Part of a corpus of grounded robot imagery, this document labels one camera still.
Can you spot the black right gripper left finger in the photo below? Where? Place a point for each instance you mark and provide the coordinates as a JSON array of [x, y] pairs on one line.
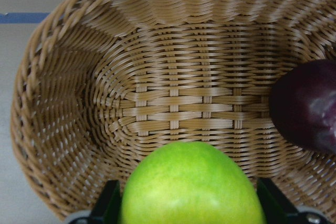
[[107, 207]]

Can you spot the woven wicker basket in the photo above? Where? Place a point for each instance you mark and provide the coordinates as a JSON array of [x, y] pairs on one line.
[[103, 83]]

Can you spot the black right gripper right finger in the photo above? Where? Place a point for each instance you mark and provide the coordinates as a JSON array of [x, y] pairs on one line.
[[276, 206]]

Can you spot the dark red apple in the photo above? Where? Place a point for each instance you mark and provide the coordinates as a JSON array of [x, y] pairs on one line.
[[302, 106]]

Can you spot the green apple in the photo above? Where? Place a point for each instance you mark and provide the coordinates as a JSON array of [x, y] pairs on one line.
[[189, 183]]

